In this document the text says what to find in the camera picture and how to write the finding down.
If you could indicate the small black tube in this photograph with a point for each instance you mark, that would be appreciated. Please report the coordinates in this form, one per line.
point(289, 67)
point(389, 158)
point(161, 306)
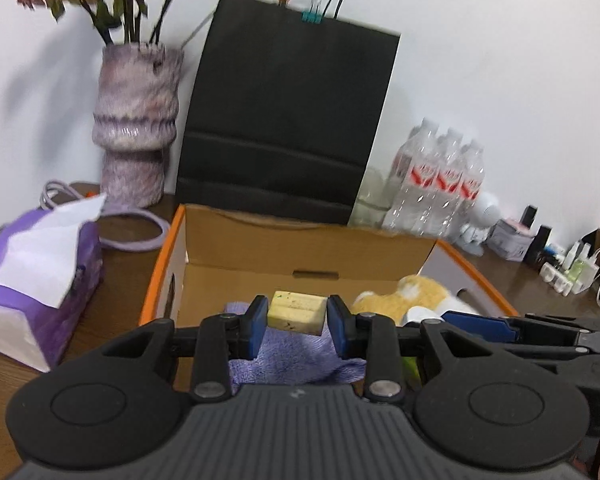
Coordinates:
point(530, 216)

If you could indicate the glass cup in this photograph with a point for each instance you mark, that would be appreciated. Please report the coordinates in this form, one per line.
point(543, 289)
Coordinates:
point(372, 205)

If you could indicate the tall black tube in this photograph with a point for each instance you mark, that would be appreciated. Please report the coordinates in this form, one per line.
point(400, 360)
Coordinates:
point(539, 245)

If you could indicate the white plastic holder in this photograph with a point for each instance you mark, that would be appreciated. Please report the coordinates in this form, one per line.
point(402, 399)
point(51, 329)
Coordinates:
point(555, 275)

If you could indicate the purple tissue pack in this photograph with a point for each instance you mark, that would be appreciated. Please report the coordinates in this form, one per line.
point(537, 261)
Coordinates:
point(82, 270)

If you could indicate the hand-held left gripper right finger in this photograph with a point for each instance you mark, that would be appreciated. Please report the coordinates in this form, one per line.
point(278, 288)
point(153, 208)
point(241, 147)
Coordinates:
point(336, 327)

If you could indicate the white robot toy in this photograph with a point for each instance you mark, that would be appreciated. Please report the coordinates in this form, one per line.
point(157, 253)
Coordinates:
point(485, 215)

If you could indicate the yellow block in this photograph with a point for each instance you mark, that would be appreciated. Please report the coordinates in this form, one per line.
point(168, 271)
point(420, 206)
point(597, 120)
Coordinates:
point(297, 310)

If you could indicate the grey tin box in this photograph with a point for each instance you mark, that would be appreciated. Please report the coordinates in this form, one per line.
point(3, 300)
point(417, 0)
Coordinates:
point(512, 240)

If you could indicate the red orange cardboard box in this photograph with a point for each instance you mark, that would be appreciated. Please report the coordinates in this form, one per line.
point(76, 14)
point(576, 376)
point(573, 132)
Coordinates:
point(240, 245)

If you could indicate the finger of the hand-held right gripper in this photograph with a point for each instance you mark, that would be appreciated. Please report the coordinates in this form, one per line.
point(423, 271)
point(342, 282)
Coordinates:
point(485, 329)

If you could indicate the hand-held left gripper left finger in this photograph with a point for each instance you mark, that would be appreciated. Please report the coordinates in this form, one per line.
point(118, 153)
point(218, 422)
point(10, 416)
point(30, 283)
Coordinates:
point(259, 327)

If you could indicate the green spray bottle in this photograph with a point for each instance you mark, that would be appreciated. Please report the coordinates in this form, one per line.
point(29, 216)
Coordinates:
point(576, 265)

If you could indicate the clear water bottle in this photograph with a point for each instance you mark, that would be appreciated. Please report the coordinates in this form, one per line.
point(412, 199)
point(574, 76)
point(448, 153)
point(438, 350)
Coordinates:
point(470, 195)
point(410, 185)
point(442, 190)

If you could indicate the green binder clip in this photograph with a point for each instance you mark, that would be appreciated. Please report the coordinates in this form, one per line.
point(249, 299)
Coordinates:
point(311, 16)

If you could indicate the black paper bag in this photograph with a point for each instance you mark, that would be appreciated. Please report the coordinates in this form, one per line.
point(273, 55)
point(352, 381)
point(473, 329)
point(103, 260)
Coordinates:
point(280, 110)

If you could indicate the purple white ceramic vase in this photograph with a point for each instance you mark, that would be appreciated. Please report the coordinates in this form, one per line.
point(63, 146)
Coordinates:
point(135, 110)

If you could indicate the green tissue packet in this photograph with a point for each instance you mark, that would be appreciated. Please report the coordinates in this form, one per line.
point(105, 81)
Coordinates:
point(411, 370)

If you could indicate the yellow white plush toy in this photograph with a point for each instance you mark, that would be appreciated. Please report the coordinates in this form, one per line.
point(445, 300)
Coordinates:
point(385, 302)

